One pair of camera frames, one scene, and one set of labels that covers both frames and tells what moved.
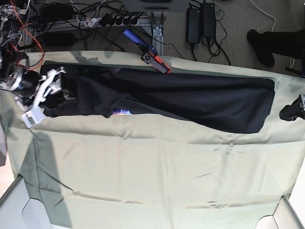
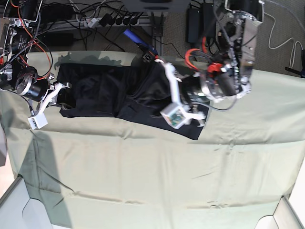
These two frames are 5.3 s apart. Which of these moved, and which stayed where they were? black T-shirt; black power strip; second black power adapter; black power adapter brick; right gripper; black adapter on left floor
Moved: right gripper; black T-shirt
Stayed: black power adapter brick; black adapter on left floor; second black power adapter; black power strip
